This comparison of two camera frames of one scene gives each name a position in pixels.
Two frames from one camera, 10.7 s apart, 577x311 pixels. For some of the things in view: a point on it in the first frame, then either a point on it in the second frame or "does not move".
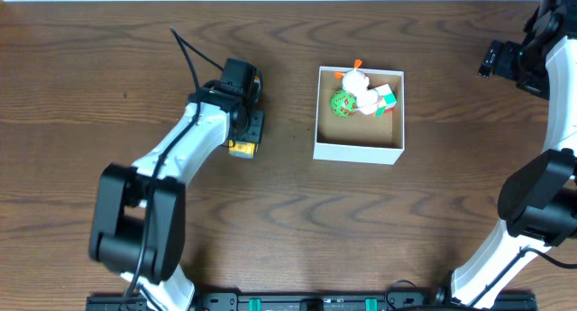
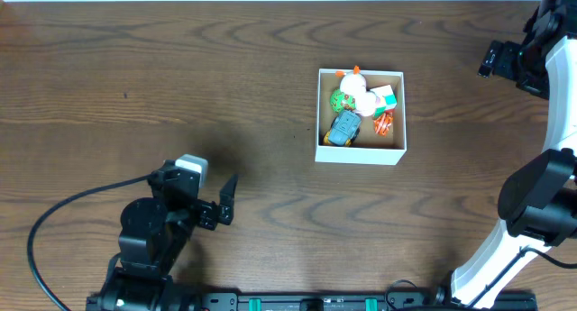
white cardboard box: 361,137 does not move
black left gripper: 251,133 to 209,213
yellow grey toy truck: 242,149 to 344,127
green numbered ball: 343,104 does not move
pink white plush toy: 357,83 does not move
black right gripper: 505,68 does not move
